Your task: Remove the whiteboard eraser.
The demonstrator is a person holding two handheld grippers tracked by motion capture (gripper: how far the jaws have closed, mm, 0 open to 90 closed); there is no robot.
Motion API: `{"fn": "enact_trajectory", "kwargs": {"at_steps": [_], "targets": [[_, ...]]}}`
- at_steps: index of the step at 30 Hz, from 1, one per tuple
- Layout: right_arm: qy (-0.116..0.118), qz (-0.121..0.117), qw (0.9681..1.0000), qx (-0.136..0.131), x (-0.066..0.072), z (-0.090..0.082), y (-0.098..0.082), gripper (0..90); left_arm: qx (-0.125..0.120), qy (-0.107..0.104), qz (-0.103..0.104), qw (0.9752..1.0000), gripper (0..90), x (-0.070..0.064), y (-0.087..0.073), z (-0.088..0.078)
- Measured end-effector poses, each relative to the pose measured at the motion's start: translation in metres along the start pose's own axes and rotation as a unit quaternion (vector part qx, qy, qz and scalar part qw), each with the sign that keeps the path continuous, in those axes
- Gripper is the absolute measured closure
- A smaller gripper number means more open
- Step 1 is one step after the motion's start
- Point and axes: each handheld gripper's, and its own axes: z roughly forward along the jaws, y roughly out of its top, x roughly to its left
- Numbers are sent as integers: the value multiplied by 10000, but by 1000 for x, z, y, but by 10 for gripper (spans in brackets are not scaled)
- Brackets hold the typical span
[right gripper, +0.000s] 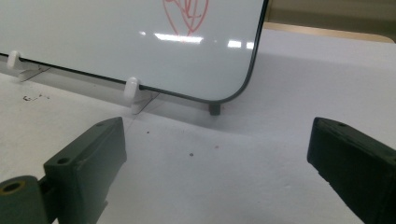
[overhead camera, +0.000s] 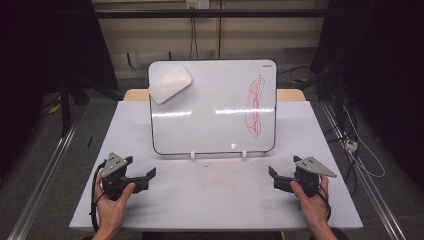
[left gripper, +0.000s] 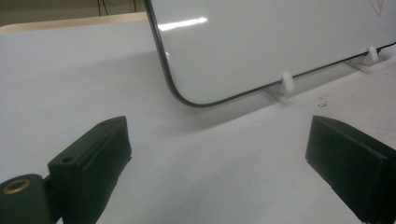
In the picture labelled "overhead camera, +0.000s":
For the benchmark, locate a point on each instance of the black metal stand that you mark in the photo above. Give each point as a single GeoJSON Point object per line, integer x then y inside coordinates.
{"type": "Point", "coordinates": [66, 103]}

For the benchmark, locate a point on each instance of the white wall outlet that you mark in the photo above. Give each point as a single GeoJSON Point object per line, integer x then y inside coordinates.
{"type": "Point", "coordinates": [198, 3]}

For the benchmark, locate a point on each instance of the white whiteboard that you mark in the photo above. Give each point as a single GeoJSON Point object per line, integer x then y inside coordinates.
{"type": "Point", "coordinates": [206, 130]}

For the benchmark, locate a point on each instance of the white whiteboard eraser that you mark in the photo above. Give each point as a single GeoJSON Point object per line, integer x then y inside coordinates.
{"type": "Point", "coordinates": [170, 85]}

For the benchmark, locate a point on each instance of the red marker scribble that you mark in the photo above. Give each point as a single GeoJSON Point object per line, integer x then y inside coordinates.
{"type": "Point", "coordinates": [255, 106]}

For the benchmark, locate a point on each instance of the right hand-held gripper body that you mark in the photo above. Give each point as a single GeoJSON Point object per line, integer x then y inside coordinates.
{"type": "Point", "coordinates": [308, 175]}

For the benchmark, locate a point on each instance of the white power strip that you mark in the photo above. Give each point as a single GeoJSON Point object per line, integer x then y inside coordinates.
{"type": "Point", "coordinates": [351, 145]}

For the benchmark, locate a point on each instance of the black curtain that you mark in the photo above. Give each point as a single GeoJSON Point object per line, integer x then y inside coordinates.
{"type": "Point", "coordinates": [40, 50]}
{"type": "Point", "coordinates": [383, 66]}

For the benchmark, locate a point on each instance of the white whiteboard foot clip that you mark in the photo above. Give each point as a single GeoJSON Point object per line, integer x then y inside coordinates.
{"type": "Point", "coordinates": [192, 155]}
{"type": "Point", "coordinates": [244, 154]}

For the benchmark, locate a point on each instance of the metal floor rail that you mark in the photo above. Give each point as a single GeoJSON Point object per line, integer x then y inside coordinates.
{"type": "Point", "coordinates": [43, 180]}
{"type": "Point", "coordinates": [366, 180]}

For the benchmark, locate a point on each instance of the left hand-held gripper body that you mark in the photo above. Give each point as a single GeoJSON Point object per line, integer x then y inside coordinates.
{"type": "Point", "coordinates": [114, 173]}

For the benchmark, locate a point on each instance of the person's left hand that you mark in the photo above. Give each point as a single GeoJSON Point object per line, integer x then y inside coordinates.
{"type": "Point", "coordinates": [111, 210]}

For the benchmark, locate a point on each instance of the person's right hand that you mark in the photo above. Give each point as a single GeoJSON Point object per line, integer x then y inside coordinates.
{"type": "Point", "coordinates": [311, 210]}

